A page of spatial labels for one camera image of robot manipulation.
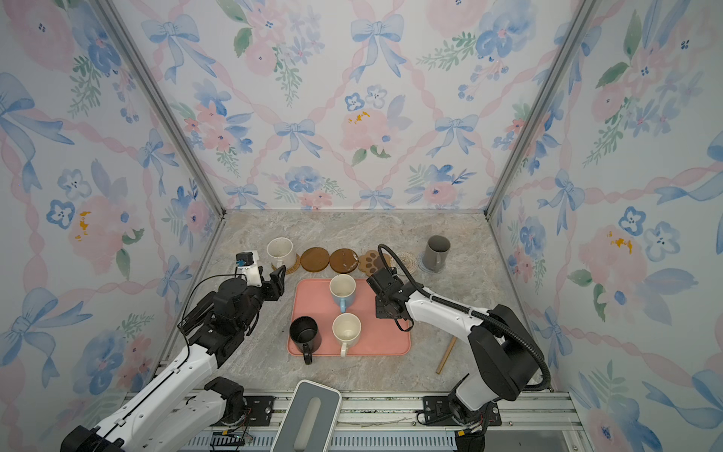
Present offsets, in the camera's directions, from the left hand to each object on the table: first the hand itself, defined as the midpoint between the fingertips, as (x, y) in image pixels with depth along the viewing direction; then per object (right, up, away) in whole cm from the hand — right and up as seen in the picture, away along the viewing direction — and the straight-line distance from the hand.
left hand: (275, 266), depth 79 cm
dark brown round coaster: (+17, 0, +25) cm, 31 cm away
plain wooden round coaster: (+7, 0, +24) cm, 25 cm away
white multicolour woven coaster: (+41, 0, +25) cm, 48 cm away
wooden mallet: (+50, -27, +5) cm, 56 cm away
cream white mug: (+20, -20, +8) cm, 29 cm away
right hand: (+33, -13, +10) cm, 37 cm away
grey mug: (+49, +3, +16) cm, 52 cm away
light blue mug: (+18, -8, +13) cm, 24 cm away
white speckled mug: (-5, +3, +22) cm, 23 cm away
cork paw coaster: (+28, 0, +25) cm, 37 cm away
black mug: (+7, -21, +7) cm, 23 cm away
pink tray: (+8, -12, +16) cm, 22 cm away
